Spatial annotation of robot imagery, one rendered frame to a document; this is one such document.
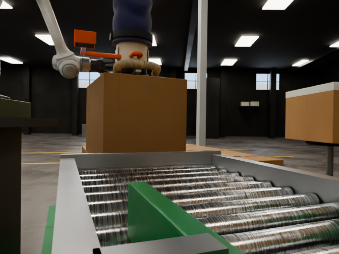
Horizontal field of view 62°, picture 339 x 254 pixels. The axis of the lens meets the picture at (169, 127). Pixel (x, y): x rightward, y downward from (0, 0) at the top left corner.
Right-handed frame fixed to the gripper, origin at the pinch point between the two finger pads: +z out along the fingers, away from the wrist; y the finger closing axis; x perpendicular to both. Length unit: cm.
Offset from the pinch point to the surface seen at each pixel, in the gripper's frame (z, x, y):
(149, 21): 7.2, 33.6, -19.1
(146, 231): -25, 146, 48
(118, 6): -8.8, 31.0, -25.8
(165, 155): 7, 64, 49
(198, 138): 177, -246, 58
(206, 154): 26, 64, 49
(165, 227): -25, 152, 45
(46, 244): -43, -3, 108
